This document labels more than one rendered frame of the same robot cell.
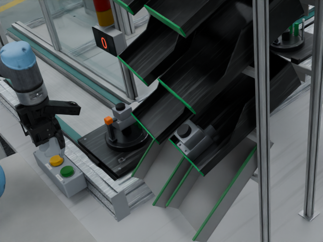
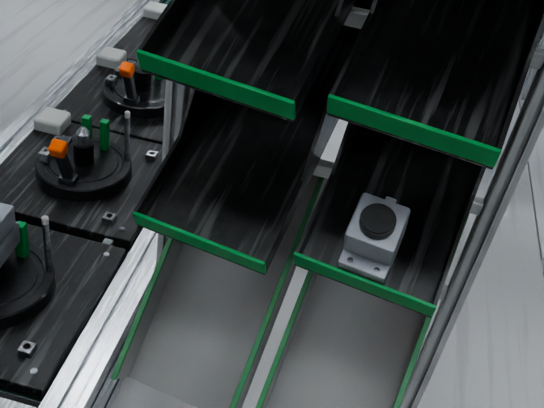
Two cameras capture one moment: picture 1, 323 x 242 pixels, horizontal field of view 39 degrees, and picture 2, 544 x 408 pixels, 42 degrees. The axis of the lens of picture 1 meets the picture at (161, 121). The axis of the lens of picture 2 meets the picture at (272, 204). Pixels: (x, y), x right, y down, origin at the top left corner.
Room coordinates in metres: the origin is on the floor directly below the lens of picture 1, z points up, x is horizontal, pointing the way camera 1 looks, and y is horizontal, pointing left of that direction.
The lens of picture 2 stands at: (0.54, 0.38, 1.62)
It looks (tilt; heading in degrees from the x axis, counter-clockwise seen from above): 38 degrees down; 308
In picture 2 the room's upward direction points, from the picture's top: 10 degrees clockwise
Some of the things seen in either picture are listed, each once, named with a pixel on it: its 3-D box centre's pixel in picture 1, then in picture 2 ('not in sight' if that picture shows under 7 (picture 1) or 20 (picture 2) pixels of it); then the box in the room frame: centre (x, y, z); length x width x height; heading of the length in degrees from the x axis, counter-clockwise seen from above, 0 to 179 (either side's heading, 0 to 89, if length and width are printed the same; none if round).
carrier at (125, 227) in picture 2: not in sight; (83, 149); (1.27, -0.11, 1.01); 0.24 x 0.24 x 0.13; 32
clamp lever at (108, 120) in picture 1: (112, 127); not in sight; (1.12, 0.15, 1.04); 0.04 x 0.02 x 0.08; 122
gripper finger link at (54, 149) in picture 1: (54, 150); not in sight; (1.02, 0.31, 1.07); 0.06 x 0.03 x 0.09; 122
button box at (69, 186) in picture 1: (59, 168); not in sight; (1.10, 0.34, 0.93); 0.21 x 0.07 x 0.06; 32
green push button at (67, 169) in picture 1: (67, 172); not in sight; (1.04, 0.30, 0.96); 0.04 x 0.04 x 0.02
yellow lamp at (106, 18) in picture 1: (105, 15); not in sight; (1.36, 0.11, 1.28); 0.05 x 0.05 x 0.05
